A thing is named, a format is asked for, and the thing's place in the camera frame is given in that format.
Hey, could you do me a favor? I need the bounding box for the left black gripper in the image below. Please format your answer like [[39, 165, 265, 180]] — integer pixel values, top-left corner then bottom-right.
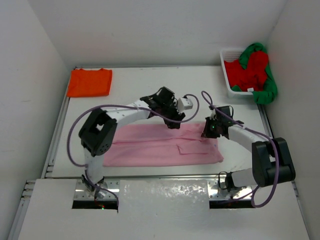
[[158, 101, 184, 128]]

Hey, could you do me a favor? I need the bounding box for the pink t shirt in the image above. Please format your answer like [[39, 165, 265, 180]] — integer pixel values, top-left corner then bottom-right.
[[103, 122, 224, 167]]

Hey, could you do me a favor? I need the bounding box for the orange t shirt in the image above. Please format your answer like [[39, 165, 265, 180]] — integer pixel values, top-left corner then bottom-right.
[[66, 68, 113, 98]]

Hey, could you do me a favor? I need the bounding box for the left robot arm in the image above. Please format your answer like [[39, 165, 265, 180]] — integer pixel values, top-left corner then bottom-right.
[[78, 87, 193, 192]]

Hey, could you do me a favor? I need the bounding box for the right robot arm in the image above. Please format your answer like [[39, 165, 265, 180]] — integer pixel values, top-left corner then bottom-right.
[[201, 117, 296, 192]]

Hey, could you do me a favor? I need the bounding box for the white plastic bin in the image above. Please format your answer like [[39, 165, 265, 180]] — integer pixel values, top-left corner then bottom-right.
[[219, 47, 253, 99]]

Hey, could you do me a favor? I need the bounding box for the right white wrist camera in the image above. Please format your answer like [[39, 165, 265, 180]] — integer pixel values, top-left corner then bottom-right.
[[211, 105, 235, 121]]

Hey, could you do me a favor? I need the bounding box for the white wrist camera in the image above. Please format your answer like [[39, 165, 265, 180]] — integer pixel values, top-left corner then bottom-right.
[[177, 97, 193, 113], [211, 105, 235, 121]]

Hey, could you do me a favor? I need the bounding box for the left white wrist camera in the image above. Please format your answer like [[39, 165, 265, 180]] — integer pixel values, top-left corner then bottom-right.
[[177, 97, 193, 113]]

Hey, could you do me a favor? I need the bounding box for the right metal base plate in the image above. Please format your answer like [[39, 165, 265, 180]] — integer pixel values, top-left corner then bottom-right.
[[207, 177, 253, 201]]

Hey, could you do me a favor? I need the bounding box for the metal base plate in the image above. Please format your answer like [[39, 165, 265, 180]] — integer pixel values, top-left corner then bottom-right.
[[207, 177, 253, 201], [73, 179, 120, 201]]

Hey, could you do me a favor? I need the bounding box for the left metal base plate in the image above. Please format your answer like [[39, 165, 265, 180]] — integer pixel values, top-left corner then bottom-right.
[[73, 179, 120, 201]]

